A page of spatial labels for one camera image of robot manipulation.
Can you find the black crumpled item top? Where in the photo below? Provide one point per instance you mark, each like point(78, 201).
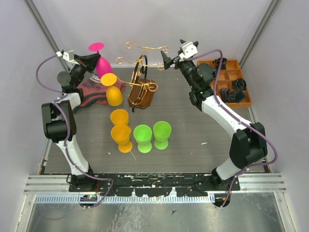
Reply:
point(223, 63)

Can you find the yellow plastic wine glass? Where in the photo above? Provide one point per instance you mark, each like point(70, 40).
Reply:
point(113, 93)

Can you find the green wine glass left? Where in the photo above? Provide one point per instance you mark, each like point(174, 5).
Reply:
point(143, 136)

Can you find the black crumpled item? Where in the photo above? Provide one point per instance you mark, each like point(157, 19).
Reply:
point(239, 84)
point(232, 96)
point(223, 63)

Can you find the orange wine glass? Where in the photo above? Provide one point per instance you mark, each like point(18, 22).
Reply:
point(121, 135)
point(119, 117)

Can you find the green wine glass right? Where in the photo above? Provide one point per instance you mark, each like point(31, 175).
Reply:
point(162, 131)

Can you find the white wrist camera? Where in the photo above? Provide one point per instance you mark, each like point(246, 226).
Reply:
point(187, 49)
point(67, 56)

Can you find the black crumpled item bottom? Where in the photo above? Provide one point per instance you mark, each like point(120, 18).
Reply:
point(232, 96)

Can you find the pink plastic wine glass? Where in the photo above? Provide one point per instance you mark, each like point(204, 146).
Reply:
point(103, 66)

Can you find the gold wire wine glass rack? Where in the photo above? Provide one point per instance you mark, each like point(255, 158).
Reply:
point(142, 88)

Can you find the orange wine glass rear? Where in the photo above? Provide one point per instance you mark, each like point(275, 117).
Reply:
point(119, 117)

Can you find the slotted grey cable duct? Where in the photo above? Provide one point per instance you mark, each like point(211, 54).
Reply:
point(78, 198)

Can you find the black crumpled item right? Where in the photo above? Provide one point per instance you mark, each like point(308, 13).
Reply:
point(239, 84)

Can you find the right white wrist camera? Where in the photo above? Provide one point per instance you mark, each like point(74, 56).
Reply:
point(187, 49)

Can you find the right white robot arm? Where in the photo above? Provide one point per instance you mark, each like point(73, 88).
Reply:
point(248, 145)

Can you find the orange wine glass front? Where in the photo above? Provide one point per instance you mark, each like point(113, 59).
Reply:
point(121, 135)

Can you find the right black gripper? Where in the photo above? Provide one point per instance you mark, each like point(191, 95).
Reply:
point(167, 61)

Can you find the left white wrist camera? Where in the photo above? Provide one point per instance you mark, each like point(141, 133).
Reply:
point(67, 56)

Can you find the aluminium frame rail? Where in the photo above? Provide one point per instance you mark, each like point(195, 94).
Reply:
point(249, 182)

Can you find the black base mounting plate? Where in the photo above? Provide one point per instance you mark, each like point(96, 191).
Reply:
point(151, 185)

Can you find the orange compartment tray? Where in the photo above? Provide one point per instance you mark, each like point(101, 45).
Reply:
point(232, 72)

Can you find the green wine glass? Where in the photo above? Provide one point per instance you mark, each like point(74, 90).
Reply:
point(143, 136)
point(162, 131)

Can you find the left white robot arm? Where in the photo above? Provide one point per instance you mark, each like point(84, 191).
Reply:
point(58, 120)

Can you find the red printed cloth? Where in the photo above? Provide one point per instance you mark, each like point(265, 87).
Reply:
point(95, 92)

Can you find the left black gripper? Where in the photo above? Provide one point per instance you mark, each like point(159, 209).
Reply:
point(90, 61)

